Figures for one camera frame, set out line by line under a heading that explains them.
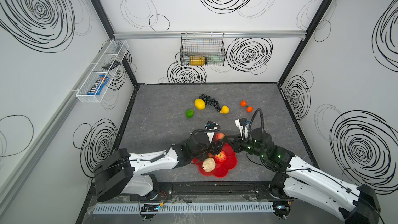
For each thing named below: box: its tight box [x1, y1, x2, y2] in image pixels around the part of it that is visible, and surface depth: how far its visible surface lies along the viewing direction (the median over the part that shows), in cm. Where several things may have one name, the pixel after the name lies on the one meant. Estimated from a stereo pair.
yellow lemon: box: [194, 98, 206, 110], surface depth 107 cm
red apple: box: [214, 149, 227, 164], surface depth 80 cm
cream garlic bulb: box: [202, 157, 216, 173], surface depth 78 cm
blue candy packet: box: [87, 74, 110, 96], surface depth 72 cm
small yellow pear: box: [219, 105, 230, 115], surface depth 104 cm
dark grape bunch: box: [199, 93, 222, 112], surface depth 107 cm
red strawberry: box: [213, 132, 226, 142], surface depth 76 cm
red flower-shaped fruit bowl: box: [192, 142, 238, 178], surface depth 79 cm
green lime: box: [185, 108, 195, 119], surface depth 101 cm
